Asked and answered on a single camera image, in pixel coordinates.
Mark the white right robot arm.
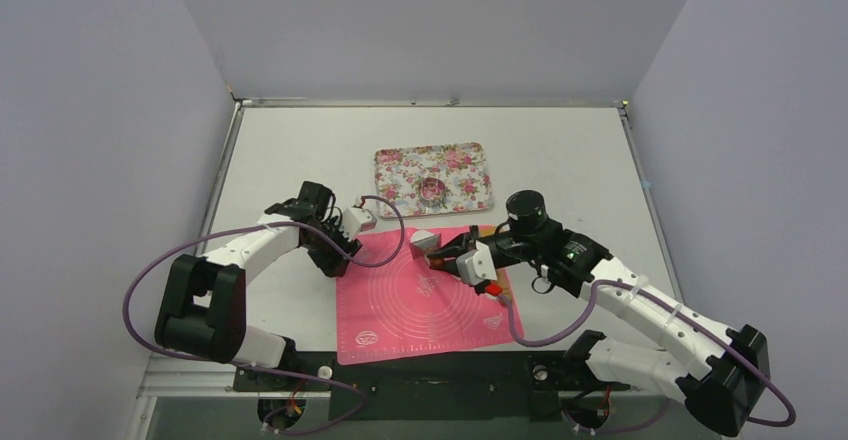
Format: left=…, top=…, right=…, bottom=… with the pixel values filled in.
left=425, top=190, right=770, bottom=437

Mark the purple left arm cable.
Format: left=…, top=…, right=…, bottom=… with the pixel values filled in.
left=121, top=195, right=407, bottom=437

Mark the floral rectangular tray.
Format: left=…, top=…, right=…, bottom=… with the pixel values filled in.
left=374, top=142, right=495, bottom=218

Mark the pink silicone baking mat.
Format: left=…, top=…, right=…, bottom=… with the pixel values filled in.
left=336, top=227, right=513, bottom=366

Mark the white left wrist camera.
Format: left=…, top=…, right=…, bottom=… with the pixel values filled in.
left=340, top=207, right=377, bottom=239

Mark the round metal dough cutter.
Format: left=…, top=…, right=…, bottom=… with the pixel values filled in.
left=418, top=177, right=448, bottom=209

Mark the white dough lump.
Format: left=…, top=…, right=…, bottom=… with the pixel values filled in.
left=410, top=230, right=440, bottom=249

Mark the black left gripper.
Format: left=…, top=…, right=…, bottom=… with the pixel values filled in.
left=303, top=218, right=360, bottom=277

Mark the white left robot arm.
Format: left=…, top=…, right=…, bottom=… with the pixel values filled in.
left=154, top=181, right=376, bottom=390

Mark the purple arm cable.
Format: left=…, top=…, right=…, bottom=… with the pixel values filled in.
left=121, top=195, right=407, bottom=437
left=500, top=279, right=797, bottom=436

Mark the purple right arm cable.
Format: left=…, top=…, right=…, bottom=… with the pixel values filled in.
left=500, top=279, right=797, bottom=436

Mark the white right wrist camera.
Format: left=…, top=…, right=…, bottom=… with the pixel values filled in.
left=456, top=244, right=497, bottom=288

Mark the wooden rolling pin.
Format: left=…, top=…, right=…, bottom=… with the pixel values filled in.
left=495, top=269, right=513, bottom=297

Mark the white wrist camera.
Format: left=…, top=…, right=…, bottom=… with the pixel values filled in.
left=340, top=207, right=377, bottom=239
left=456, top=244, right=497, bottom=288

